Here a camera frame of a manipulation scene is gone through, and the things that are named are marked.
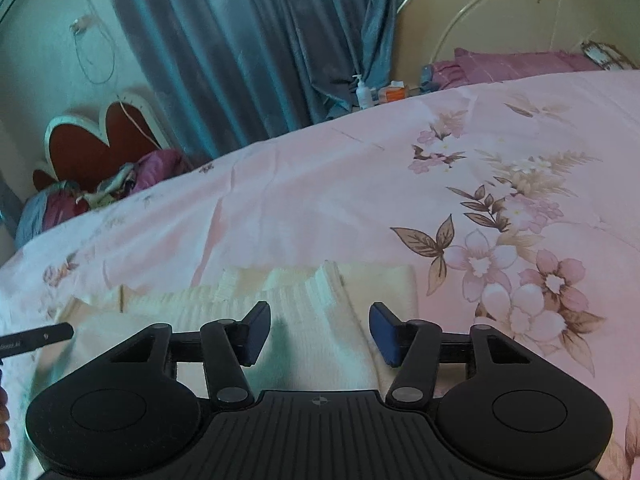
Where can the patterned pillow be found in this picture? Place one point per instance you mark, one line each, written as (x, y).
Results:
(610, 55)

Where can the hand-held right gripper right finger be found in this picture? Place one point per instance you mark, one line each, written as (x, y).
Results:
(385, 330)

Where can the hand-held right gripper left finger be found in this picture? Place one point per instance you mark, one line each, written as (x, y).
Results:
(257, 330)

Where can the small blue container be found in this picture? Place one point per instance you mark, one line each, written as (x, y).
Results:
(426, 77)

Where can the person's left hand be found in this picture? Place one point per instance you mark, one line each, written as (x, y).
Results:
(4, 420)

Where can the white lotion pump bottle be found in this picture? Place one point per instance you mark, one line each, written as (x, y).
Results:
(364, 95)

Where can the cream round headboard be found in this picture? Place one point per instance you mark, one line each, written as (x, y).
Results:
(500, 15)

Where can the pile of colourful clothes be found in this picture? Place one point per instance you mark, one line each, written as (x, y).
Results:
(145, 172)

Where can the blue grey curtain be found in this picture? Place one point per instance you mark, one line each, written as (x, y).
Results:
(225, 45)

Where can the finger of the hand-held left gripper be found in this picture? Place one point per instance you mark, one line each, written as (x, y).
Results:
(56, 332)

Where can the pink pillow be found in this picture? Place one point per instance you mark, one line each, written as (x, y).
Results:
(500, 65)

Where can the orange box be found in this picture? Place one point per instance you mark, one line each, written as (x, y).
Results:
(392, 92)

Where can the cream knitted sweater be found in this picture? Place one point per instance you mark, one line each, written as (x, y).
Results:
(310, 305)

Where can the red heart-shaped headboard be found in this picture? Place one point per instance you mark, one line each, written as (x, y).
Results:
(80, 145)

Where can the blue grey pillow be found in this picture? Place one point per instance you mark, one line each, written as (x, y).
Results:
(42, 210)

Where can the bed with pink floral sheet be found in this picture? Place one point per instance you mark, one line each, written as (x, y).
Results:
(350, 185)

